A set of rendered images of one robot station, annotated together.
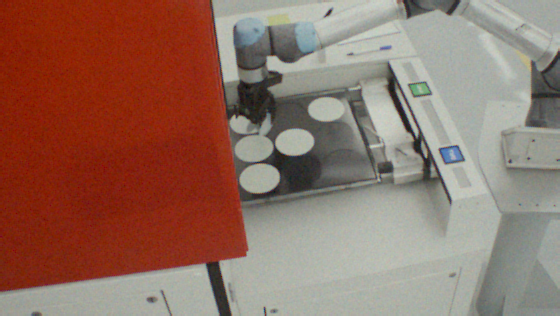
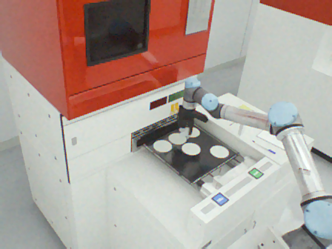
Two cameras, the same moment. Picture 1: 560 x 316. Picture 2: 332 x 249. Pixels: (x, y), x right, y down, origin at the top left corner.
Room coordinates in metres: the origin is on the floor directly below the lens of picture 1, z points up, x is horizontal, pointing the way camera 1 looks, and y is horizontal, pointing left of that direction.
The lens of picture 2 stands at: (0.33, -1.00, 2.01)
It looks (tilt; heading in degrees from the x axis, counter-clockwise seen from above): 35 degrees down; 51
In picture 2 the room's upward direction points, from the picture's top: 6 degrees clockwise
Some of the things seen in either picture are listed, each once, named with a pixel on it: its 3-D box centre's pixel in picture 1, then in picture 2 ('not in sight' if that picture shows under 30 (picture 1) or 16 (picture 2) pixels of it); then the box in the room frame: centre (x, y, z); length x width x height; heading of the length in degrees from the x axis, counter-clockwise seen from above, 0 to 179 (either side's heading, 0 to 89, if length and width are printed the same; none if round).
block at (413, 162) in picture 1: (406, 163); (210, 190); (1.20, -0.32, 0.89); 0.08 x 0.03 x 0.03; 96
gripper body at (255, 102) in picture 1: (254, 95); (186, 115); (1.33, 0.05, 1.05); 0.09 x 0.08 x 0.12; 150
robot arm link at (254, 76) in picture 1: (253, 69); (190, 103); (1.34, 0.05, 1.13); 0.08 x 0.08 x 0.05
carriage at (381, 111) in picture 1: (389, 131); (230, 180); (1.36, -0.30, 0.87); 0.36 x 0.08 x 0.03; 6
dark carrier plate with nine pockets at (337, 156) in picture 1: (294, 142); (190, 149); (1.31, -0.04, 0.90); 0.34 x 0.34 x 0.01; 6
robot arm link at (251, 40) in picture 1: (251, 42); (192, 90); (1.34, 0.05, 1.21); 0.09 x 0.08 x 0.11; 93
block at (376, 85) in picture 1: (373, 85); (251, 162); (1.52, -0.28, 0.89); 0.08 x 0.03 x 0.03; 96
